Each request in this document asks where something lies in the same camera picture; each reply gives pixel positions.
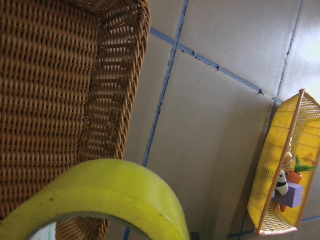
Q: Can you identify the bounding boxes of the brown wicker basket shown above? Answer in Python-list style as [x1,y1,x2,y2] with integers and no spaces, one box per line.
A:
[0,0,152,240]

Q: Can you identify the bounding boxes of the white small bottle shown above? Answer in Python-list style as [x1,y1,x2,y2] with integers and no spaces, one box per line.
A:
[275,169,289,196]

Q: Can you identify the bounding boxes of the yellow plastic woven basket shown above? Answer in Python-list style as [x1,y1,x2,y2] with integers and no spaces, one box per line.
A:
[247,89,320,236]

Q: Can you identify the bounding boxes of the purple foam cube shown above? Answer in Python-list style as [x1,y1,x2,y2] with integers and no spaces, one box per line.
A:
[273,181,304,208]

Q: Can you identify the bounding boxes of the toy carrot with leaves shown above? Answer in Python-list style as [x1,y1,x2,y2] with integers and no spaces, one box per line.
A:
[279,156,317,213]

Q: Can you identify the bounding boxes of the toy croissant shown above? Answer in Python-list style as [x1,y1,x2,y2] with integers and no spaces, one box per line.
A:
[281,151,294,172]

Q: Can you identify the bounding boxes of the yellow tape roll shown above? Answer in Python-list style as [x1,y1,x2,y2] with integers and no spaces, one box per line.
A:
[0,159,190,240]

